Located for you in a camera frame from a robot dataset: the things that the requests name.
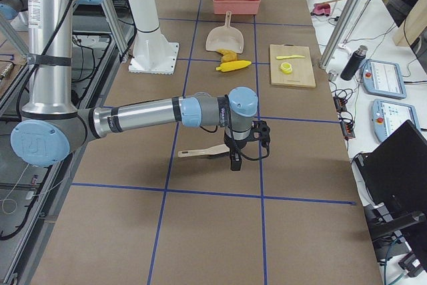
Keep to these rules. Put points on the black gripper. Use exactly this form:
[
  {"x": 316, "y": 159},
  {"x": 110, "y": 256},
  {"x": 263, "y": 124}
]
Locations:
[{"x": 234, "y": 146}]

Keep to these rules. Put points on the beige hand brush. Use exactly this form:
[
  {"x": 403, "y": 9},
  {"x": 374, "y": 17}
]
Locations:
[{"x": 211, "y": 152}]

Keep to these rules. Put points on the yellow toy corn cob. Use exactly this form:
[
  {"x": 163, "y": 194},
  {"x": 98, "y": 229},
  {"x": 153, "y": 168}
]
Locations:
[{"x": 233, "y": 65}]

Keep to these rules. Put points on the beige plastic dustpan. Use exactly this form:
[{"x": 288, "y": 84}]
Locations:
[{"x": 225, "y": 37}]

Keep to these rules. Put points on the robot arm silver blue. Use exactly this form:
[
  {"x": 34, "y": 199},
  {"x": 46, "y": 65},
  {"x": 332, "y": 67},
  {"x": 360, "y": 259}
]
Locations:
[
  {"x": 10, "y": 9},
  {"x": 52, "y": 127}
]

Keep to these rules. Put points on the yellow toy lemon slice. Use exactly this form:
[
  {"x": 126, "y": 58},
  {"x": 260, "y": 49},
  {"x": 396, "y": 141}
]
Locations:
[{"x": 286, "y": 68}]

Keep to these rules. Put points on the bamboo cutting board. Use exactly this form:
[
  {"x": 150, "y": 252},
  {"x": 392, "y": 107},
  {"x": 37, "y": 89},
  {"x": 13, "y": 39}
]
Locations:
[{"x": 303, "y": 73}]

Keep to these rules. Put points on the yellow plastic knife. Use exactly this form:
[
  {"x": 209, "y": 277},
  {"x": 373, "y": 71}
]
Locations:
[{"x": 279, "y": 57}]

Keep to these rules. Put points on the black power strip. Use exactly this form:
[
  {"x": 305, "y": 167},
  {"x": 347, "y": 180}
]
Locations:
[{"x": 345, "y": 118}]

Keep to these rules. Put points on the black water bottle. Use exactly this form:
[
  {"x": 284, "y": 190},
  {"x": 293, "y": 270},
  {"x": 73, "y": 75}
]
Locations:
[{"x": 354, "y": 63}]

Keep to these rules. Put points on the lower teach pendant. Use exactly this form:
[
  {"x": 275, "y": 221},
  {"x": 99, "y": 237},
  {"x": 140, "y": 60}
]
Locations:
[{"x": 387, "y": 116}]

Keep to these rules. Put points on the teach pendant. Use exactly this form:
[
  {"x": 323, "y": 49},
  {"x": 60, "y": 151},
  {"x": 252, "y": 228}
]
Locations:
[
  {"x": 387, "y": 116},
  {"x": 383, "y": 78}
]

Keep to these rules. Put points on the upper teach pendant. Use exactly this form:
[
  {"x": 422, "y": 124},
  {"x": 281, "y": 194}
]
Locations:
[{"x": 383, "y": 78}]

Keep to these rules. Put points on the pink cloth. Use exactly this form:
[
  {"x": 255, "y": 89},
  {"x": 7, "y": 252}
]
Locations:
[{"x": 321, "y": 9}]

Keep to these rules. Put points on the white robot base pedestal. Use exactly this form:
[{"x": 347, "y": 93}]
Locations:
[{"x": 152, "y": 52}]

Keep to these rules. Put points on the aluminium frame post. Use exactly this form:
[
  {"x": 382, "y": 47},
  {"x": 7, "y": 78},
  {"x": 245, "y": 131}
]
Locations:
[{"x": 338, "y": 32}]

